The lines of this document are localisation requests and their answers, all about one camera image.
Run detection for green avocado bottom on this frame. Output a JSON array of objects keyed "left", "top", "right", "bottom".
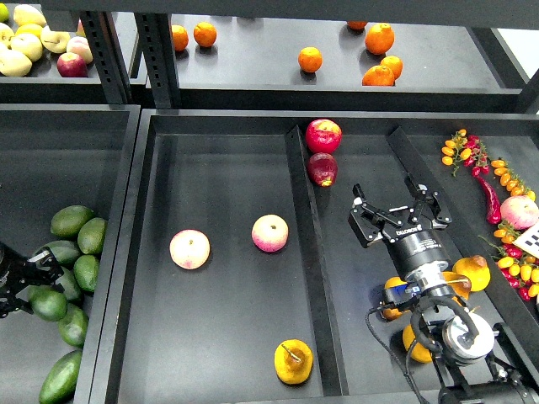
[{"left": 39, "top": 349, "right": 83, "bottom": 404}]

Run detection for lower cherry tomato bunch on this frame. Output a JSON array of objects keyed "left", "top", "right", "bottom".
[{"left": 480, "top": 221, "right": 538, "bottom": 301}]

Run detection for bright red apple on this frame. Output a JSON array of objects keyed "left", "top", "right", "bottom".
[{"left": 306, "top": 119, "right": 342, "bottom": 154}]

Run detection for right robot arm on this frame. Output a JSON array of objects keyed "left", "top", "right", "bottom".
[{"left": 348, "top": 177, "right": 538, "bottom": 403}]

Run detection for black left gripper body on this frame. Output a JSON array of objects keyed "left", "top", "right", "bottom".
[{"left": 1, "top": 243, "right": 28, "bottom": 297}]

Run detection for upper cherry tomato bunch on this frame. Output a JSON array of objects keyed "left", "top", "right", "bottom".
[{"left": 440, "top": 129, "right": 490, "bottom": 177}]

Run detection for orange centre shelf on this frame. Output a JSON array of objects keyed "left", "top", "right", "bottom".
[{"left": 297, "top": 46, "right": 323, "bottom": 73}]

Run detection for black middle tray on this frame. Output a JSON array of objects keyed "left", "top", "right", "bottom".
[{"left": 85, "top": 109, "right": 538, "bottom": 403}]

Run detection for green avocado small right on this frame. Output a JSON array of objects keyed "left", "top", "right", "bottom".
[{"left": 73, "top": 255, "right": 100, "bottom": 293}]

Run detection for black shelf post left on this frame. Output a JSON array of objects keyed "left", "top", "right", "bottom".
[{"left": 80, "top": 11, "right": 132, "bottom": 104}]

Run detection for red apple on shelf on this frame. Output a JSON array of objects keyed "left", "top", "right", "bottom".
[{"left": 56, "top": 52, "right": 88, "bottom": 77}]

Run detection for red chili pepper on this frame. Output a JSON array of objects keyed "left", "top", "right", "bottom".
[{"left": 476, "top": 177, "right": 502, "bottom": 225}]

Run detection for orange lower right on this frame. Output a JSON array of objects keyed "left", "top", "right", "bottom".
[{"left": 361, "top": 65, "right": 395, "bottom": 87}]

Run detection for pale yellow pear front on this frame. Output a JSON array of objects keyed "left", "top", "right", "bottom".
[{"left": 0, "top": 50, "right": 32, "bottom": 77}]

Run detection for cherry tomato bunch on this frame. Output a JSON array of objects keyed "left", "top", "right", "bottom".
[
  {"left": 480, "top": 221, "right": 538, "bottom": 301},
  {"left": 440, "top": 129, "right": 490, "bottom": 177}
]

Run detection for orange small right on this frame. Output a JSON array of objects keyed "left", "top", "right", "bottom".
[{"left": 380, "top": 56, "right": 403, "bottom": 81}]

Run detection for dark red apple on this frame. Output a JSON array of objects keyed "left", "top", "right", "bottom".
[{"left": 307, "top": 152, "right": 338, "bottom": 188}]

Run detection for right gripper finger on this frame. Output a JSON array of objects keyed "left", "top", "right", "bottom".
[
  {"left": 403, "top": 174, "right": 452, "bottom": 236},
  {"left": 348, "top": 183, "right": 398, "bottom": 247}
]

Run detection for yellow pear with stem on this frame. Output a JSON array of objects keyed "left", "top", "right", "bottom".
[{"left": 442, "top": 271, "right": 472, "bottom": 306}]

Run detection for dark avocado left middle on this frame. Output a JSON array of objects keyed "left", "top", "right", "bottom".
[{"left": 33, "top": 240, "right": 83, "bottom": 268}]

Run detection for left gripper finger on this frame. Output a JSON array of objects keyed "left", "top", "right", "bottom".
[
  {"left": 0, "top": 295, "right": 34, "bottom": 318},
  {"left": 24, "top": 247, "right": 64, "bottom": 290}
]

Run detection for black left tray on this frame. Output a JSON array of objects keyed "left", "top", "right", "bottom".
[{"left": 1, "top": 104, "right": 140, "bottom": 403}]

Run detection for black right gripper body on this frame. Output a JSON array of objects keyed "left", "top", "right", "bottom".
[{"left": 383, "top": 228, "right": 449, "bottom": 290}]

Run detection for pink apple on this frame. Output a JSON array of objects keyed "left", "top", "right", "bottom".
[
  {"left": 251, "top": 214, "right": 289, "bottom": 253},
  {"left": 169, "top": 229, "right": 211, "bottom": 270}
]

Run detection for pink apple centre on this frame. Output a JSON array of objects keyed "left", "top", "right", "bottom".
[{"left": 251, "top": 214, "right": 289, "bottom": 253}]

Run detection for dark avocado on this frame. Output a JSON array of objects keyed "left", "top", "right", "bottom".
[
  {"left": 56, "top": 267, "right": 83, "bottom": 304},
  {"left": 33, "top": 240, "right": 83, "bottom": 268}
]

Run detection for checkered marker card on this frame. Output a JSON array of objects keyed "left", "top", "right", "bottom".
[{"left": 513, "top": 223, "right": 539, "bottom": 258}]

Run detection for orange under shelf edge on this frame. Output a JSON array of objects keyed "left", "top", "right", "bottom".
[{"left": 346, "top": 21, "right": 368, "bottom": 31}]

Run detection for pink apple left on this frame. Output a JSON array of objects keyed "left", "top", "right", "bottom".
[{"left": 169, "top": 229, "right": 211, "bottom": 270}]

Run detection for black upper shelf tray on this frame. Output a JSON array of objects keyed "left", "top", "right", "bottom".
[{"left": 171, "top": 15, "right": 526, "bottom": 113}]

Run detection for orange cherry tomato string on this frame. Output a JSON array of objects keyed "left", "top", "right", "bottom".
[{"left": 490, "top": 157, "right": 537, "bottom": 203}]

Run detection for orange large upper right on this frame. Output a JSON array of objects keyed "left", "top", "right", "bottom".
[{"left": 365, "top": 23, "right": 395, "bottom": 55}]

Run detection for pink peach right tray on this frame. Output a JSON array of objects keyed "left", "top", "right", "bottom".
[{"left": 500, "top": 195, "right": 538, "bottom": 231}]

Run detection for dark avocado lower middle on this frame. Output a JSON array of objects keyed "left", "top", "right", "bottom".
[{"left": 56, "top": 267, "right": 83, "bottom": 304}]

